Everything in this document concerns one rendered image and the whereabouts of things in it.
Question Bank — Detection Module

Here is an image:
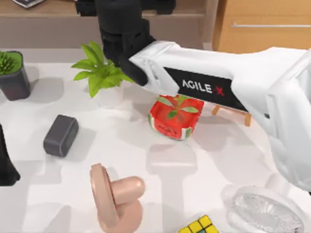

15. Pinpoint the wooden cupboard door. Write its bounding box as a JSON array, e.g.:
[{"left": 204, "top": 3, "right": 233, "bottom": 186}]
[{"left": 210, "top": 0, "right": 311, "bottom": 53}]

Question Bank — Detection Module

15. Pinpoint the colourful puzzle cube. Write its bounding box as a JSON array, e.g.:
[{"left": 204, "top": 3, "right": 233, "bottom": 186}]
[{"left": 175, "top": 214, "right": 221, "bottom": 233}]

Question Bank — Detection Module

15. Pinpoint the grey pot with green plant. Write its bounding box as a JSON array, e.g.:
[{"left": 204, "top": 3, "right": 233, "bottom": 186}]
[{"left": 0, "top": 50, "right": 32, "bottom": 101}]

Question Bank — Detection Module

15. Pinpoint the white round fan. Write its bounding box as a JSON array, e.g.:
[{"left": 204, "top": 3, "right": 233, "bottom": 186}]
[{"left": 220, "top": 185, "right": 306, "bottom": 233}]

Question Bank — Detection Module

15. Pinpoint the leafy plant in white pot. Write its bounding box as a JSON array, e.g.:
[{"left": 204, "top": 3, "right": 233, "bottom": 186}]
[{"left": 70, "top": 40, "right": 137, "bottom": 109}]

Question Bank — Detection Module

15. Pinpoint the red pot with plant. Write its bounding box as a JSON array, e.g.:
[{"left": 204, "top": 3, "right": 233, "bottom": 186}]
[{"left": 148, "top": 94, "right": 205, "bottom": 142}]

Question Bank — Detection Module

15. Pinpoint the dark grey box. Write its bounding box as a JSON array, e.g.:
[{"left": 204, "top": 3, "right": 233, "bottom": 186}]
[{"left": 43, "top": 114, "right": 80, "bottom": 158}]

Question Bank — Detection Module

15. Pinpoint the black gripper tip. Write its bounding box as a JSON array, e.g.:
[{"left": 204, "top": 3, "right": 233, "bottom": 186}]
[{"left": 0, "top": 124, "right": 21, "bottom": 187}]

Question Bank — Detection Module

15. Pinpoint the beige rounded fan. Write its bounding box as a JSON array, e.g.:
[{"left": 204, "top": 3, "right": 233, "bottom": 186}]
[{"left": 89, "top": 163, "right": 147, "bottom": 233}]

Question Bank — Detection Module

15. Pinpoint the dark flat object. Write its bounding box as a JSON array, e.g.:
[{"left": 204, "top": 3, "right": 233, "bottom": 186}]
[{"left": 12, "top": 0, "right": 46, "bottom": 10}]

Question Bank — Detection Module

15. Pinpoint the wooden stand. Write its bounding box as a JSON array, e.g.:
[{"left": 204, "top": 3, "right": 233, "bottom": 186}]
[{"left": 211, "top": 104, "right": 252, "bottom": 128}]

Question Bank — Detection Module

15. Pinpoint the long metal handle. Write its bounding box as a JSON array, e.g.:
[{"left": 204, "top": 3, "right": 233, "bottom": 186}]
[{"left": 230, "top": 21, "right": 311, "bottom": 28}]

